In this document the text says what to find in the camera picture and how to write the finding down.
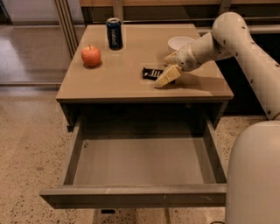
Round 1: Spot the red apple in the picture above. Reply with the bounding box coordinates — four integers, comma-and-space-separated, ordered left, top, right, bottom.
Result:
80, 45, 102, 67

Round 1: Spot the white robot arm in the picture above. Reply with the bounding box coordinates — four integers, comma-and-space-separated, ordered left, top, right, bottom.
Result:
156, 12, 280, 224

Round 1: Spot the metal railing frame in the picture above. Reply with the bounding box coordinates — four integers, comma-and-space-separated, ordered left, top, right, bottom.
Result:
53, 0, 280, 58

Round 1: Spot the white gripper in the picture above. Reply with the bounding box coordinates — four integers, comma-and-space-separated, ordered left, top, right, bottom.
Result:
155, 43, 203, 88

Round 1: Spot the black rxbar chocolate bar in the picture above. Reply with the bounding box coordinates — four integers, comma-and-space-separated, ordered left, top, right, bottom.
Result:
142, 67, 175, 86

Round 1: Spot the white ceramic bowl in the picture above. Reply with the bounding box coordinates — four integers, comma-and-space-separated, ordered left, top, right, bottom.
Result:
168, 37, 194, 53

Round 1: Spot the open grey top drawer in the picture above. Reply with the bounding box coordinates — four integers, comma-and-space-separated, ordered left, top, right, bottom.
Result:
39, 118, 227, 209

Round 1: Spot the blue soda can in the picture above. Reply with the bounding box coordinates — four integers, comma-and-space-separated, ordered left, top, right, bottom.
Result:
106, 17, 123, 50

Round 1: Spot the tan cabinet with top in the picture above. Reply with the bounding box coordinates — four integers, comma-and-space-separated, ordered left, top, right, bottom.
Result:
56, 24, 233, 126

